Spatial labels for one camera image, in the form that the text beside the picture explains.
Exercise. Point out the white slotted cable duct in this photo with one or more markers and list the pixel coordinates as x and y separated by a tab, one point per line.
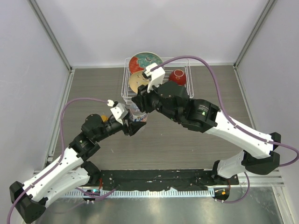
146	194

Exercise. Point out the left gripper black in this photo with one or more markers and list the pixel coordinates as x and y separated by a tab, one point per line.
131	127

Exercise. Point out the red teal floral plate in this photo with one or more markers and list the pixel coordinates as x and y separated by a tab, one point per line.
141	60

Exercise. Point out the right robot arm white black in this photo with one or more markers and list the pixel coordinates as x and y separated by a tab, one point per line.
172	100

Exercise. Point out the beige bird plate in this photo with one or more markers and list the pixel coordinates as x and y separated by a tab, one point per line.
137	79

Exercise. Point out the clear plastic water bottle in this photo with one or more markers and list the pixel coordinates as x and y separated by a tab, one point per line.
136	115

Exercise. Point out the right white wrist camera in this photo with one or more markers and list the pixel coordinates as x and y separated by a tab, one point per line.
155	76

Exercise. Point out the red bowl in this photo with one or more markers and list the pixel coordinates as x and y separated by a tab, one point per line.
178	76

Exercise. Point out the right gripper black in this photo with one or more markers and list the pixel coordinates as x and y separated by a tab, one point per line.
143	98

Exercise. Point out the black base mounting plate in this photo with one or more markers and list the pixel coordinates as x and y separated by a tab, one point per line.
158	180

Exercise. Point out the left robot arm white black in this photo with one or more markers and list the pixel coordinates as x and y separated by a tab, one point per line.
71	169

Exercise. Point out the white wire dish rack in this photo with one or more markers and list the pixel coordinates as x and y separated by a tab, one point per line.
182	64

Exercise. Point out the orange juice bottle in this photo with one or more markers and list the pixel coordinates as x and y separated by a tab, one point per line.
104	118

